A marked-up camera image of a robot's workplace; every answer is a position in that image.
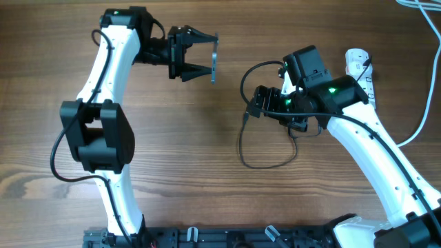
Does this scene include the white USB charger plug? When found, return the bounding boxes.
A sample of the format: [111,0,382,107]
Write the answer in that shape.
[345,59,373,79]

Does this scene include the Galaxy S25 smartphone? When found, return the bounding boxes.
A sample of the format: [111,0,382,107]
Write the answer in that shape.
[211,32,219,85]

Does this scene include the white power strip cord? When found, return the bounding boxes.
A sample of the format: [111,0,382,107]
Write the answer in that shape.
[396,0,441,148]

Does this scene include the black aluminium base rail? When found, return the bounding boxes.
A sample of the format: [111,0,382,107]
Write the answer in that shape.
[83,226,339,248]

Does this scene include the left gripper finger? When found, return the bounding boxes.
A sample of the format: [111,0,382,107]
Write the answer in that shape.
[184,25,218,45]
[181,63,212,82]

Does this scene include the white cables at corner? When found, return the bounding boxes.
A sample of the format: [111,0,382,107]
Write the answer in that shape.
[395,0,441,12]

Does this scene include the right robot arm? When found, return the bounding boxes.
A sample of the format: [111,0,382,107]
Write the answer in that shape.
[246,45,440,247]

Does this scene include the white power strip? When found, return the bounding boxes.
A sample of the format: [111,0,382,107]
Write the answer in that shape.
[345,48,376,109]

